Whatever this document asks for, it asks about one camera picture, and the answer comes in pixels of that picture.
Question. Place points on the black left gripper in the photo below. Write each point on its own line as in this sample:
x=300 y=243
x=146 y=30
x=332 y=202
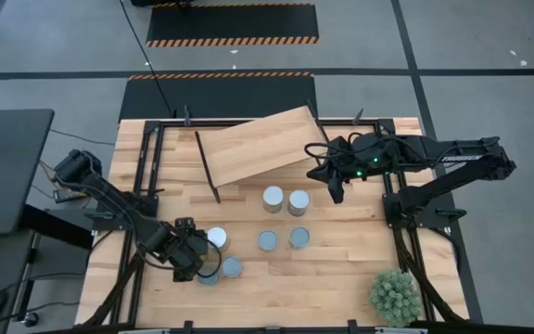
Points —
x=186 y=250

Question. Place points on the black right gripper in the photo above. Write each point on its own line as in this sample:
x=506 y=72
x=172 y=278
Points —
x=350 y=158

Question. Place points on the peaches tin can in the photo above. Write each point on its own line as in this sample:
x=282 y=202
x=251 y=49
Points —
x=298 y=201
x=272 y=198

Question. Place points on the teal tuna fish can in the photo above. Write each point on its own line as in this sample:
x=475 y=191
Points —
x=210 y=280

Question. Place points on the red tomato tin can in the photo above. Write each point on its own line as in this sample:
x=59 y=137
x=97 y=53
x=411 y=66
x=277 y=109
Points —
x=232 y=267

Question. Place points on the carrot vegetables tin can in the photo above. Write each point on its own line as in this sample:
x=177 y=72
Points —
x=299 y=237

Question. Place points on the green peas tin can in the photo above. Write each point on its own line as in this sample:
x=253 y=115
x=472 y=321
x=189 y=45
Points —
x=267 y=240

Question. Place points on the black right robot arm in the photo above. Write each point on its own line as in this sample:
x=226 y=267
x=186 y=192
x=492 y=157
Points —
x=457 y=158

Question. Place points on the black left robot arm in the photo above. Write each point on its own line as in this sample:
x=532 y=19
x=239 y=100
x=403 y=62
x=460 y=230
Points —
x=105 y=190

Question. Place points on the wooden shelf with black legs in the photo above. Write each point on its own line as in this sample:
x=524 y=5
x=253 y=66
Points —
x=258 y=144

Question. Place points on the green artificial plant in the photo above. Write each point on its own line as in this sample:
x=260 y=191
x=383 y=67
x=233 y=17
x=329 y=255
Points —
x=394 y=297

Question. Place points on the black hazard-striped floor mat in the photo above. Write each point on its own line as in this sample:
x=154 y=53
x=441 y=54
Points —
x=220 y=97
x=232 y=23

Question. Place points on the black chair wheel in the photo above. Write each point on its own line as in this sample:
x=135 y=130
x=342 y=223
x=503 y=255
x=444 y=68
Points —
x=30 y=319

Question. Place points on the black desk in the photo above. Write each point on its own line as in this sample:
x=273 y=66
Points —
x=12 y=176

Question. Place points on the black aluminium table frame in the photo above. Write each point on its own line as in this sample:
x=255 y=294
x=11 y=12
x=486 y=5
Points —
x=174 y=124

